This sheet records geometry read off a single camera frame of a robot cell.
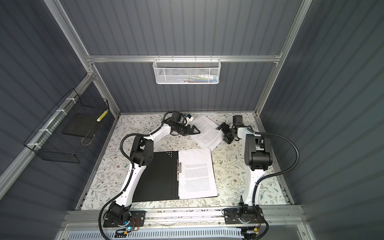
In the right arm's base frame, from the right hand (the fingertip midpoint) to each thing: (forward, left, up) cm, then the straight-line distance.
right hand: (220, 132), depth 103 cm
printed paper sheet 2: (0, +8, -2) cm, 8 cm away
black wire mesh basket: (-21, +81, +27) cm, 88 cm away
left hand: (0, +17, 0) cm, 17 cm away
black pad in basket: (-18, +70, +31) cm, 79 cm away
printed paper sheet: (-28, +17, -4) cm, 33 cm away
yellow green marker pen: (-9, +69, +26) cm, 74 cm away
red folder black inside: (-33, +38, -2) cm, 51 cm away
